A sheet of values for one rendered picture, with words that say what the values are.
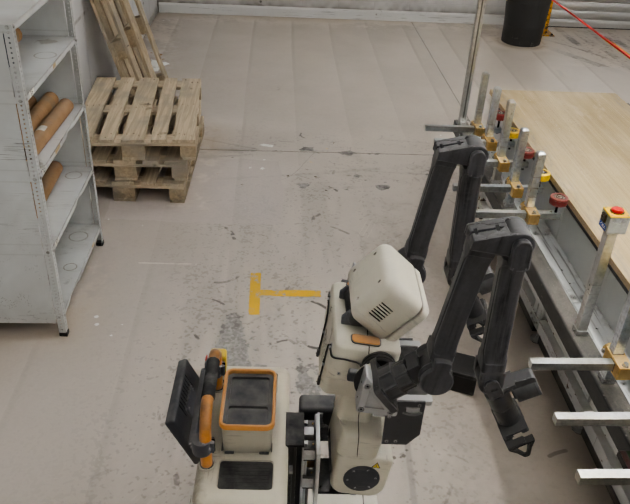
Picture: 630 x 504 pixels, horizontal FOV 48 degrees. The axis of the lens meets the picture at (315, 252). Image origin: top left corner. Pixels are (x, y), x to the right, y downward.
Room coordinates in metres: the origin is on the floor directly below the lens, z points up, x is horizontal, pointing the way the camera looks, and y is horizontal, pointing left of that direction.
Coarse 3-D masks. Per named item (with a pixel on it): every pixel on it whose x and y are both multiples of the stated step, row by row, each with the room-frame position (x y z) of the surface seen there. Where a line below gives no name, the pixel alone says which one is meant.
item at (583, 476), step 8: (576, 472) 1.33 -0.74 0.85; (584, 472) 1.32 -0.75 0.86; (592, 472) 1.32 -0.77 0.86; (600, 472) 1.33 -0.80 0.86; (608, 472) 1.33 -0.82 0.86; (616, 472) 1.33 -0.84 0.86; (624, 472) 1.33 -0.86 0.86; (576, 480) 1.32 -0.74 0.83; (584, 480) 1.30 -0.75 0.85; (592, 480) 1.31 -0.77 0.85; (600, 480) 1.31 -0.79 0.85; (608, 480) 1.31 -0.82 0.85; (616, 480) 1.31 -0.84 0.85; (624, 480) 1.31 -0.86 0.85
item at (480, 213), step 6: (480, 210) 2.82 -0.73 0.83; (486, 210) 2.83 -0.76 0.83; (492, 210) 2.83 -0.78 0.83; (498, 210) 2.83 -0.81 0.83; (504, 210) 2.84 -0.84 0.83; (510, 210) 2.84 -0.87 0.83; (516, 210) 2.84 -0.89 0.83; (522, 210) 2.84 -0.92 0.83; (540, 210) 2.85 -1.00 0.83; (546, 210) 2.86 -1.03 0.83; (552, 210) 2.86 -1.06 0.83; (480, 216) 2.81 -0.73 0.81; (486, 216) 2.81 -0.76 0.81; (492, 216) 2.81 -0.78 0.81; (498, 216) 2.81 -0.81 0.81; (504, 216) 2.82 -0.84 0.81; (516, 216) 2.82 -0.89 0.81; (522, 216) 2.82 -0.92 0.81; (540, 216) 2.83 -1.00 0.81; (546, 216) 2.83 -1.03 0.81; (552, 216) 2.83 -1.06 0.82; (558, 216) 2.83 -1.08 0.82
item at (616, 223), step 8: (608, 208) 2.16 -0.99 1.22; (600, 216) 2.17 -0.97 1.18; (608, 216) 2.12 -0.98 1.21; (616, 216) 2.11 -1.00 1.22; (624, 216) 2.11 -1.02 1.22; (608, 224) 2.11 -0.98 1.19; (616, 224) 2.11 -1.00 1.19; (624, 224) 2.11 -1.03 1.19; (608, 232) 2.10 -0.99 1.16; (616, 232) 2.11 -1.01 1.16; (624, 232) 2.11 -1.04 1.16
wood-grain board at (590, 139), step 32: (512, 96) 4.14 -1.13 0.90; (544, 96) 4.17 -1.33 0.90; (576, 96) 4.20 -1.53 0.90; (608, 96) 4.23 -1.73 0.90; (544, 128) 3.66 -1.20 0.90; (576, 128) 3.68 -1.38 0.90; (608, 128) 3.71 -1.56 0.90; (576, 160) 3.26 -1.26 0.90; (608, 160) 3.28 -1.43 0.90; (576, 192) 2.91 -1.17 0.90; (608, 192) 2.93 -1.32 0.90
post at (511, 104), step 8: (512, 104) 3.36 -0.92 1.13; (512, 112) 3.36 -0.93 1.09; (504, 120) 3.38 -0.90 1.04; (512, 120) 3.36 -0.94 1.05; (504, 128) 3.36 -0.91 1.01; (504, 136) 3.36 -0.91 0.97; (504, 144) 3.36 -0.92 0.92; (504, 152) 3.36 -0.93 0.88; (496, 168) 3.36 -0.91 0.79; (496, 176) 3.36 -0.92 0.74
